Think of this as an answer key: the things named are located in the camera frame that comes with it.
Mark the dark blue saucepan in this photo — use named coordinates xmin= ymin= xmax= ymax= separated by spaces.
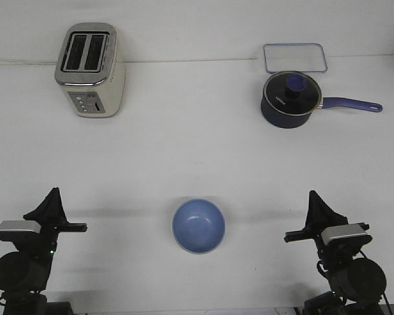
xmin=259 ymin=71 xmax=383 ymax=129

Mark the white toaster power cord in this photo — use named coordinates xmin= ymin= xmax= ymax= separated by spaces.
xmin=0 ymin=58 xmax=58 ymax=65

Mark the cream and chrome toaster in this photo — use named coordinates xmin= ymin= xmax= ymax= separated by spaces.
xmin=55 ymin=22 xmax=126 ymax=118

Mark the glass pot lid blue knob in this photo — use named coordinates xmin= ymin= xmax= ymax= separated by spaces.
xmin=263 ymin=71 xmax=322 ymax=116

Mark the clear container blue rim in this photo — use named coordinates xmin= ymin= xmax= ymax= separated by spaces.
xmin=263 ymin=43 xmax=328 ymax=74

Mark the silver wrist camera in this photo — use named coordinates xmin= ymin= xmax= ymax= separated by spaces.
xmin=320 ymin=223 xmax=368 ymax=245
xmin=0 ymin=220 xmax=41 ymax=242

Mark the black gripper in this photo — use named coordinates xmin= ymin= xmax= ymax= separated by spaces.
xmin=12 ymin=187 xmax=87 ymax=259
xmin=284 ymin=190 xmax=371 ymax=263

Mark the blue bowl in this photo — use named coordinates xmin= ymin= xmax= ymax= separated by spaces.
xmin=171 ymin=199 xmax=226 ymax=254

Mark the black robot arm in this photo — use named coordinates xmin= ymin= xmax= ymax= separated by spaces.
xmin=0 ymin=187 xmax=87 ymax=314
xmin=284 ymin=190 xmax=388 ymax=314

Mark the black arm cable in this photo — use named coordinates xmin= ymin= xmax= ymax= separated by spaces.
xmin=317 ymin=251 xmax=393 ymax=315

